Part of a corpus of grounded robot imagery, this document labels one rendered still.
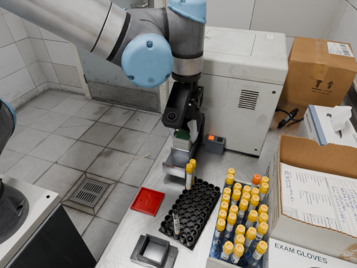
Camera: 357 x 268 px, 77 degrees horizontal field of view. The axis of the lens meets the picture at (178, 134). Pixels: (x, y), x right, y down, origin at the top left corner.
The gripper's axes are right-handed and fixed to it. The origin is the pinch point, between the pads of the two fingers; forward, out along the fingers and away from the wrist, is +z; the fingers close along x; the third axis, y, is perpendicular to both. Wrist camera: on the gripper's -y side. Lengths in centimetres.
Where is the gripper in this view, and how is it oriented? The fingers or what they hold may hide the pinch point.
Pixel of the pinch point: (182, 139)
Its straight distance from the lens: 64.7
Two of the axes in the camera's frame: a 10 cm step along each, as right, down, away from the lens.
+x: -9.5, -2.1, 2.4
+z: 0.0, 7.6, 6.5
